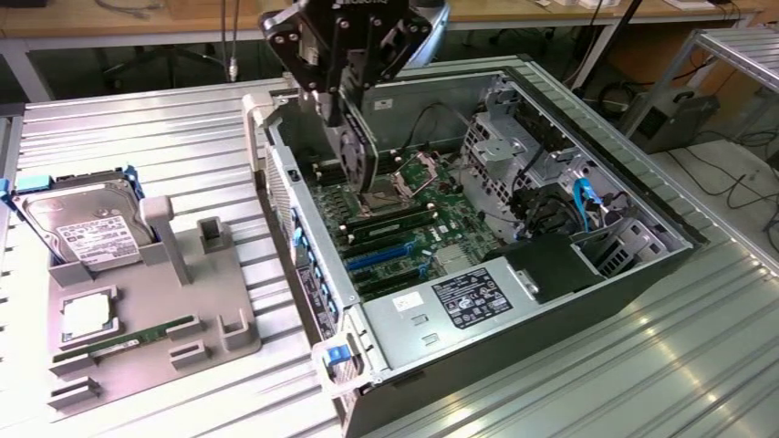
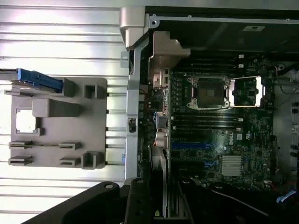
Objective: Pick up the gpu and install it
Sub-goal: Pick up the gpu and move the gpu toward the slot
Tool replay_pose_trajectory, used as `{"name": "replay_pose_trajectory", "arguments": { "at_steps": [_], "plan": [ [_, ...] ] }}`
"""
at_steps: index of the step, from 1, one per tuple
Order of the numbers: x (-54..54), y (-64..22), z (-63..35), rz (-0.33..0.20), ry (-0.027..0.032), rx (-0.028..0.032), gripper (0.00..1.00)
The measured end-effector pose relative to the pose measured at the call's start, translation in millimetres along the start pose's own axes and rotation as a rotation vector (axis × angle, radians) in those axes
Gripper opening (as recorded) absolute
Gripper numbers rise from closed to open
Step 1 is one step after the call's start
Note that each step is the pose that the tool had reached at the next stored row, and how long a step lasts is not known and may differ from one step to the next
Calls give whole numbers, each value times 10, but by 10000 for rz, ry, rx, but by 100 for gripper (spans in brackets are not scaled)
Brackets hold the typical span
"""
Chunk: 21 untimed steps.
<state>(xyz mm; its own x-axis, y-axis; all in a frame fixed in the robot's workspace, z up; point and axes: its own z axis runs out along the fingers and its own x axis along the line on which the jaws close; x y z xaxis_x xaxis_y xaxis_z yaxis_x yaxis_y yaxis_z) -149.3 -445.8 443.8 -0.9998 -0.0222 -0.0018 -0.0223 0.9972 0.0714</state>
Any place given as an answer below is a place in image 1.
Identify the silver drive cage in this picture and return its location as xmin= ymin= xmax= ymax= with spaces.
xmin=461 ymin=75 xmax=587 ymax=216

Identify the silver power supply unit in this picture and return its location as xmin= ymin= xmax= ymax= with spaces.
xmin=362 ymin=256 xmax=545 ymax=372

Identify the grey hanging cable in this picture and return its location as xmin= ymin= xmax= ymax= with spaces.
xmin=218 ymin=0 xmax=242 ymax=84

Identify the metal slat shelf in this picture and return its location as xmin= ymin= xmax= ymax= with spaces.
xmin=674 ymin=27 xmax=779 ymax=151

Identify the blue expansion slot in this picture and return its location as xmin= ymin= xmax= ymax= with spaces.
xmin=342 ymin=241 xmax=417 ymax=272

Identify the green motherboard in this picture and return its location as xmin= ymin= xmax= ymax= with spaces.
xmin=307 ymin=148 xmax=521 ymax=303

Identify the black plastic shroud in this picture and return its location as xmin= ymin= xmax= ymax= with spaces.
xmin=503 ymin=235 xmax=603 ymax=306

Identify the blue sata wire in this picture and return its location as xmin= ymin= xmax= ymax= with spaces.
xmin=570 ymin=175 xmax=597 ymax=235

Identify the black chair base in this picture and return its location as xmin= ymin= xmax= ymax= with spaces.
xmin=99 ymin=41 xmax=231 ymax=91

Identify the black looped wire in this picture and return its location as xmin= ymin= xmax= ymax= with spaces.
xmin=409 ymin=102 xmax=475 ymax=148

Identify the gray parts rack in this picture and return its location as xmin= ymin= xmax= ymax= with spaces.
xmin=45 ymin=194 xmax=265 ymax=412

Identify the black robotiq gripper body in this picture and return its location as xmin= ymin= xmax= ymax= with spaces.
xmin=302 ymin=0 xmax=411 ymax=63

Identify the blue disk bracket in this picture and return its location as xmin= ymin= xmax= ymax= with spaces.
xmin=0 ymin=164 xmax=147 ymax=215

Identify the silver chipset heatsink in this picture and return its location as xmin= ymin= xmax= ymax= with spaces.
xmin=434 ymin=247 xmax=483 ymax=266

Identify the black gpu card with fan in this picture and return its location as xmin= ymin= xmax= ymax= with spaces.
xmin=325 ymin=61 xmax=385 ymax=205

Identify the wooden desk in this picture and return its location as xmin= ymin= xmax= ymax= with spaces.
xmin=0 ymin=0 xmax=766 ymax=43

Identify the silver hard disk drive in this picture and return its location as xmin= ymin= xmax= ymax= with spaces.
xmin=13 ymin=180 xmax=155 ymax=266

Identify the silver cpu chip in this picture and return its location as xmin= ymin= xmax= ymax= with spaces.
xmin=61 ymin=296 xmax=118 ymax=344

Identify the green ram stick with label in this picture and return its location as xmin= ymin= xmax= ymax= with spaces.
xmin=351 ymin=215 xmax=429 ymax=237

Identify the open black pc case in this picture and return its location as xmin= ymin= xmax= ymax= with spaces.
xmin=242 ymin=53 xmax=713 ymax=438

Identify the black grey equipment box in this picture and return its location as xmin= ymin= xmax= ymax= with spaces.
xmin=621 ymin=89 xmax=724 ymax=155

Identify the perforated silver disk bay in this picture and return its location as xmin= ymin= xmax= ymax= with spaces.
xmin=574 ymin=217 xmax=673 ymax=280

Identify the metal cpu socket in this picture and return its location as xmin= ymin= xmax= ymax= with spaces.
xmin=362 ymin=152 xmax=445 ymax=214

